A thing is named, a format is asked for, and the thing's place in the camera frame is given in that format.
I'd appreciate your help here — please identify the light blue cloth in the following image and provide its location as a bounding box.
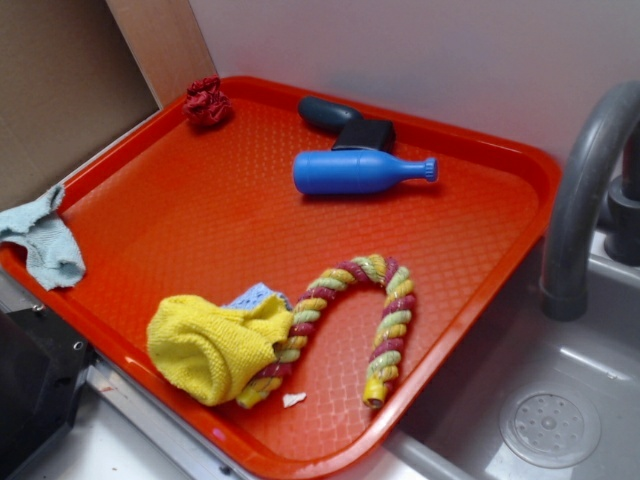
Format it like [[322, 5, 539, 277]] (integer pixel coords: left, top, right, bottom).
[[1, 184, 86, 291]]

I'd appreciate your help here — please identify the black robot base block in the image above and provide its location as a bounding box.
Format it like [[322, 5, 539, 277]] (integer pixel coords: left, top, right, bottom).
[[1, 305, 94, 479]]

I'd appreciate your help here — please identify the small blue knitted cloth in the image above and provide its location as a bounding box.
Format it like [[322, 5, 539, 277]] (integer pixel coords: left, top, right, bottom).
[[223, 283, 292, 316]]

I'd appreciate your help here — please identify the yellow knitted cloth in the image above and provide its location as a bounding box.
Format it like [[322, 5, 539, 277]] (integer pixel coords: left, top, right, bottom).
[[147, 294, 293, 406]]

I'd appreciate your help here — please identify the crumpled red cloth ball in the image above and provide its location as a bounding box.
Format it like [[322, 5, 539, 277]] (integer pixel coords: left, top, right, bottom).
[[182, 75, 232, 127]]

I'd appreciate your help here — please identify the orange plastic tray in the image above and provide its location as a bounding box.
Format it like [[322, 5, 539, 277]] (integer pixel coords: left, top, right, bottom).
[[1, 77, 560, 479]]

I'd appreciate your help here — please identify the blue plastic bottle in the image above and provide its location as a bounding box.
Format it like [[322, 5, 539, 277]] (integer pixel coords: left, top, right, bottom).
[[293, 150, 439, 195]]

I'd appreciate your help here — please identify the dark grey black brush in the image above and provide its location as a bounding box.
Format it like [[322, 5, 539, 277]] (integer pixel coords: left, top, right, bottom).
[[297, 96, 396, 153]]

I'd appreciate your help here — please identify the small white paper scrap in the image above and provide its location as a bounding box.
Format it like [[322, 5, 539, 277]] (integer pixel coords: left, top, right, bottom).
[[282, 392, 307, 408]]

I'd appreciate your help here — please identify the grey curved faucet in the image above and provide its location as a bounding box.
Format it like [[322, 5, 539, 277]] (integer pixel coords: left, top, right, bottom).
[[540, 80, 639, 321]]

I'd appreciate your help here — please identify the wooden board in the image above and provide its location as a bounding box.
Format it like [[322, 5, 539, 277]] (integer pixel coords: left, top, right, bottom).
[[107, 0, 216, 108]]

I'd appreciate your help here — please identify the grey sink basin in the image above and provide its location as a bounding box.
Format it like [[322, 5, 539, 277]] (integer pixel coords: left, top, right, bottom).
[[385, 232, 639, 479]]

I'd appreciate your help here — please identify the brown cardboard panel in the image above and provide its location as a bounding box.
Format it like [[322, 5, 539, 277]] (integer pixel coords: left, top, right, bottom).
[[1, 1, 157, 209]]

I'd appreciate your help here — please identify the round sink drain cover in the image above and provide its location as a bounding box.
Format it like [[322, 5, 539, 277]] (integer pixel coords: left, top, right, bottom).
[[499, 382, 601, 469]]

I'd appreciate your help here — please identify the multicolour twisted rope toy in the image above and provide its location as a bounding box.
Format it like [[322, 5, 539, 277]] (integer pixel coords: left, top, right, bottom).
[[236, 254, 416, 410]]

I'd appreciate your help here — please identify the dark grey faucet handle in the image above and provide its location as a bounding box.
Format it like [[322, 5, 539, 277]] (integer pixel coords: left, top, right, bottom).
[[603, 119, 640, 267]]

